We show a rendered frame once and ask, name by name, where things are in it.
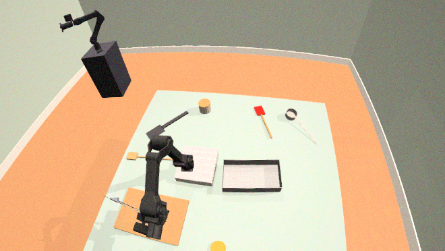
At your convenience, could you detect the beige cylindrical jar with wooden lid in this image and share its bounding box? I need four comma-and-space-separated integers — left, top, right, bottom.
198, 99, 211, 114

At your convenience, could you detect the red spatula with wooden handle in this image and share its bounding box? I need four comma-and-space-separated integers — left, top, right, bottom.
254, 105, 272, 139

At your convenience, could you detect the yellow flat disc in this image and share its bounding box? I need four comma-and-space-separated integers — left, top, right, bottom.
210, 241, 226, 251

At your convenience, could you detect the light wooden board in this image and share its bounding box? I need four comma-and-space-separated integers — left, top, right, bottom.
114, 187, 189, 246

